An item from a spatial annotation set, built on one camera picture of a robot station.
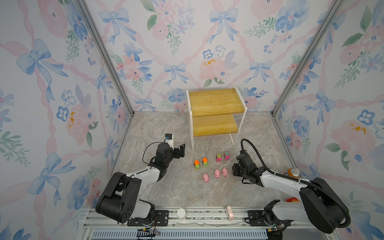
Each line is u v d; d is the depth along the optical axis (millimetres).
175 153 801
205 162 919
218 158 925
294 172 780
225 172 878
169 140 778
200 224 730
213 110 760
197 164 899
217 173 874
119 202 431
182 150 821
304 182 473
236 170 813
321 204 423
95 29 764
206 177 858
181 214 693
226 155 944
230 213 732
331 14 708
